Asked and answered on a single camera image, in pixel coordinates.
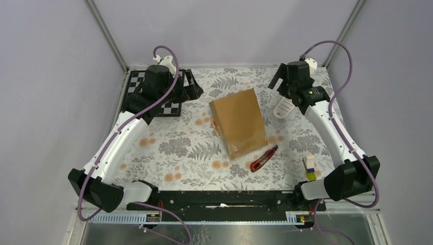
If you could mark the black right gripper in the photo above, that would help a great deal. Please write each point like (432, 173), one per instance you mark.
(282, 73)

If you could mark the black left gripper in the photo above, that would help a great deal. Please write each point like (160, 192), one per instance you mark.
(191, 92)

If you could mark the brown cardboard express box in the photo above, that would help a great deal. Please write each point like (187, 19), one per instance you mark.
(239, 121)

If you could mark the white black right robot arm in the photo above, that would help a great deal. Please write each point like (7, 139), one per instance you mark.
(354, 171)

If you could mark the floral patterned table mat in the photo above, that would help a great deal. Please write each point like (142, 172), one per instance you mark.
(184, 152)

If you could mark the white bottle with label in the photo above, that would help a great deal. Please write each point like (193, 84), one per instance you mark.
(283, 108)

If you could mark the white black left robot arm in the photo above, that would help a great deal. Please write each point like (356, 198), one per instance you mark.
(95, 182)

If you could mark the red black utility knife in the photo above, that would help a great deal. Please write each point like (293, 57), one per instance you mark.
(260, 162)

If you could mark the green purple toy block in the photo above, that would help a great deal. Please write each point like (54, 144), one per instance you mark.
(309, 165)

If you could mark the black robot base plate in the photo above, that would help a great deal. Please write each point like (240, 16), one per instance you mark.
(269, 206)

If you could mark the black white checkerboard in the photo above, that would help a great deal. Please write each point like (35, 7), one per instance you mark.
(135, 99)

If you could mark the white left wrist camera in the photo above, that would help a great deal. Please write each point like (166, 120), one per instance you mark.
(167, 61)

